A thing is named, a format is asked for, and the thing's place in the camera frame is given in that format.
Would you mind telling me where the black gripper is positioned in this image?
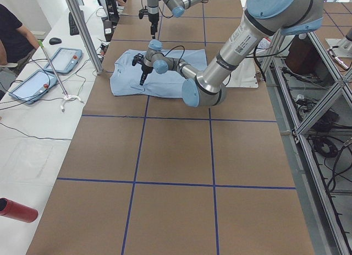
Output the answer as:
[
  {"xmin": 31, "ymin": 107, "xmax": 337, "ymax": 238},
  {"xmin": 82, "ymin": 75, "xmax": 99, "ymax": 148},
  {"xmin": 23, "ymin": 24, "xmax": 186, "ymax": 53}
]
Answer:
[
  {"xmin": 148, "ymin": 13, "xmax": 160, "ymax": 39},
  {"xmin": 140, "ymin": 63, "xmax": 153, "ymax": 85}
]

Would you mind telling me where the light blue t-shirt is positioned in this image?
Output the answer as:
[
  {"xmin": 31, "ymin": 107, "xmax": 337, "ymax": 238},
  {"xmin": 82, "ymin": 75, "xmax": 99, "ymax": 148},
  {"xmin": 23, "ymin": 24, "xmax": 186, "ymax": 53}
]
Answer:
[{"xmin": 110, "ymin": 49, "xmax": 207, "ymax": 98}]

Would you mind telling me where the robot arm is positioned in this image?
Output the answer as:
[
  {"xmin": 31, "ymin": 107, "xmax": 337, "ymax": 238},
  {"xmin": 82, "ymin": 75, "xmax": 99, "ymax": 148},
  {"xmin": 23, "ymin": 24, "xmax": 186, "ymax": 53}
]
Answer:
[
  {"xmin": 139, "ymin": 0, "xmax": 208, "ymax": 39},
  {"xmin": 132, "ymin": 0, "xmax": 324, "ymax": 107}
]

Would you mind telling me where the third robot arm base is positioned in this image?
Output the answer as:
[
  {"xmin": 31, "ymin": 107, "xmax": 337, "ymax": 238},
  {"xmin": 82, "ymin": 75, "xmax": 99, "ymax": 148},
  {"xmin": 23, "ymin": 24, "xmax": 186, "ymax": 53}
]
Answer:
[{"xmin": 326, "ymin": 29, "xmax": 351, "ymax": 58}]

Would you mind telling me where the black keyboard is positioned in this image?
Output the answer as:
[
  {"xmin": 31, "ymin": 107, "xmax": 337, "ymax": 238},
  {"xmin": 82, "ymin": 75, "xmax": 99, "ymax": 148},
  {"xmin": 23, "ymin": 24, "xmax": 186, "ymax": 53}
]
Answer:
[{"xmin": 68, "ymin": 12, "xmax": 79, "ymax": 36}]

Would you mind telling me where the black computer mouse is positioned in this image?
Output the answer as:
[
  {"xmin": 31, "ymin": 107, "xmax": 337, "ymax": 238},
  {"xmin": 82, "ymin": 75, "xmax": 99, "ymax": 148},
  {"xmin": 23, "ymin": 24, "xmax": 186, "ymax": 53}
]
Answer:
[{"xmin": 49, "ymin": 37, "xmax": 62, "ymax": 45}]

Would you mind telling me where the metal grabber stick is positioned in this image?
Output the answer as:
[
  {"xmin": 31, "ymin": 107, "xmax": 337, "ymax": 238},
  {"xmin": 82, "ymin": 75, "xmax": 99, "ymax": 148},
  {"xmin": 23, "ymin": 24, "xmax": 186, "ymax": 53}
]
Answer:
[{"xmin": 38, "ymin": 41, "xmax": 83, "ymax": 112}]

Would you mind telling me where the near teach pendant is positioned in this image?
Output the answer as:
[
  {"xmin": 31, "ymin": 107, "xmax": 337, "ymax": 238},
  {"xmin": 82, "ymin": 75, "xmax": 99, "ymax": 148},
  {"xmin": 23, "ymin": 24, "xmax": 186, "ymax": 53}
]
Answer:
[{"xmin": 8, "ymin": 70, "xmax": 57, "ymax": 105}]

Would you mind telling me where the person in black shirt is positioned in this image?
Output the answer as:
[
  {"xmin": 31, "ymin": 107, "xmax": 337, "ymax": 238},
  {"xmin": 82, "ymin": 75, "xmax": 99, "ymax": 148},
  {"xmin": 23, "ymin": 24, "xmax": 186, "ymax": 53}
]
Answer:
[{"xmin": 1, "ymin": 4, "xmax": 40, "ymax": 75}]

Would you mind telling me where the red cylinder bottle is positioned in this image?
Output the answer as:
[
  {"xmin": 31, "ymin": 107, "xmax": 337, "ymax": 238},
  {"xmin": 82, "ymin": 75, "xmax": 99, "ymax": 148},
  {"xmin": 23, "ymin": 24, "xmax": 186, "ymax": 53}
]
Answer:
[{"xmin": 1, "ymin": 198, "xmax": 38, "ymax": 223}]

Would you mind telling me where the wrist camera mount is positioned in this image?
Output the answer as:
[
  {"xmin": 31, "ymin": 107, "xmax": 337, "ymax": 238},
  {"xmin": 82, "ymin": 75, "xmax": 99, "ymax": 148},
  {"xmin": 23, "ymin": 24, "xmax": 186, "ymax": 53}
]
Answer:
[
  {"xmin": 139, "ymin": 7, "xmax": 148, "ymax": 19},
  {"xmin": 132, "ymin": 53, "xmax": 144, "ymax": 66}
]

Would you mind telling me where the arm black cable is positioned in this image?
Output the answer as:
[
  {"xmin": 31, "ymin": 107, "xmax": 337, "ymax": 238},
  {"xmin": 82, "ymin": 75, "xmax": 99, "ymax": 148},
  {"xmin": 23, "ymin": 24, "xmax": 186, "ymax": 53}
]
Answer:
[{"xmin": 162, "ymin": 45, "xmax": 193, "ymax": 74}]

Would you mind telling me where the aluminium frame post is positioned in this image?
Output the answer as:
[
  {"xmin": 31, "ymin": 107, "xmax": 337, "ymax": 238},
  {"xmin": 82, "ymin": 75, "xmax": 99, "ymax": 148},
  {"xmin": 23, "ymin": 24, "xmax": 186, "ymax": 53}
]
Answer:
[{"xmin": 66, "ymin": 0, "xmax": 103, "ymax": 75}]

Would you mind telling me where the white pedestal column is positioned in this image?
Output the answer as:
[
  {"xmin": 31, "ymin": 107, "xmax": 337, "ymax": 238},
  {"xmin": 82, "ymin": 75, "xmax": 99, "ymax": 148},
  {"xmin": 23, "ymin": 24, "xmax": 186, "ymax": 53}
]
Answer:
[{"xmin": 224, "ymin": 58, "xmax": 259, "ymax": 88}]

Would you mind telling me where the aluminium frame cabinet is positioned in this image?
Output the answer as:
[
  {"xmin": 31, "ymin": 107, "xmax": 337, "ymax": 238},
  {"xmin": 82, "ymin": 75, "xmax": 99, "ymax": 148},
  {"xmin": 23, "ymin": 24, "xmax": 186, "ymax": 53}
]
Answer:
[{"xmin": 261, "ymin": 7, "xmax": 352, "ymax": 255}]

